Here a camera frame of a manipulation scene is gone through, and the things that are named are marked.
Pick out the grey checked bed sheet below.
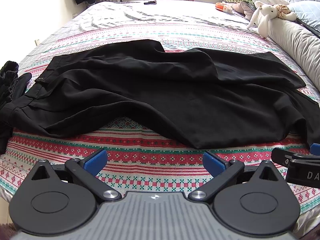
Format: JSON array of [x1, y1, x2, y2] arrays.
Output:
[[21, 0, 300, 75]]

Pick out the light blue pillow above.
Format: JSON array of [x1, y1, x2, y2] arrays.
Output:
[[288, 1, 320, 31]]

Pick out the black garment pile at bedside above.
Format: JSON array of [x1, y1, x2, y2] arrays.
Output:
[[0, 61, 32, 108]]

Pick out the pink plush toy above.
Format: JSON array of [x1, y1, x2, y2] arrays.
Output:
[[231, 1, 256, 21]]

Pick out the black remote on bed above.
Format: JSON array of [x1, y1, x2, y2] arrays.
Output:
[[144, 1, 157, 5]]

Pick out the long grey rolled quilt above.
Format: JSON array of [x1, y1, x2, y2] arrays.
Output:
[[268, 18, 319, 87]]

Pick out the orange tissue pack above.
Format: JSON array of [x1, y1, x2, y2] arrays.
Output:
[[215, 2, 233, 14]]

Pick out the black pants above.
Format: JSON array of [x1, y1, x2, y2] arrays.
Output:
[[1, 40, 319, 152]]

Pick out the patterned red green bed blanket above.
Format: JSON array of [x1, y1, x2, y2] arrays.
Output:
[[0, 21, 320, 215]]

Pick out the white plush bunny toy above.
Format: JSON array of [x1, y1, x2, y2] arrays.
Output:
[[247, 1, 297, 38]]

